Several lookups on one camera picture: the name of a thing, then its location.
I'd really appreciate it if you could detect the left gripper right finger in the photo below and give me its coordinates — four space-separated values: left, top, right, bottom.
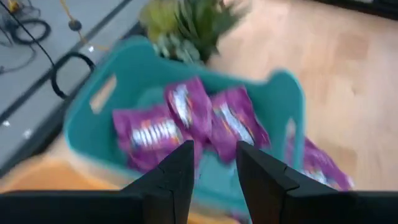
235 141 398 224

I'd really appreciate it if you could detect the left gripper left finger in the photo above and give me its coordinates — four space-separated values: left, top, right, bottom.
0 139 195 224

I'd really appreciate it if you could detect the purple Skittles candy packet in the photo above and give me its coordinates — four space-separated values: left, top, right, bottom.
210 86 271 165
164 77 214 147
300 136 355 191
112 105 187 174

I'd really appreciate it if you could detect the green teal plastic basket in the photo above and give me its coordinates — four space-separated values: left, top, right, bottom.
63 35 307 224

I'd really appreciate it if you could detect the small artificial potted plant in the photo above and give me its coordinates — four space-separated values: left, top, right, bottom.
138 0 252 65

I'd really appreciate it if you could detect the black coiled floor cable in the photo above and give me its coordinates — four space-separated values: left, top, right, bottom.
11 19 52 46
50 51 96 100

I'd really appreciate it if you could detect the black round cable grommet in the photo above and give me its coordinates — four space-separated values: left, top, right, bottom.
68 19 83 32

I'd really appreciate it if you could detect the yellow floor cable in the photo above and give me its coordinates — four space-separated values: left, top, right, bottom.
60 0 109 52

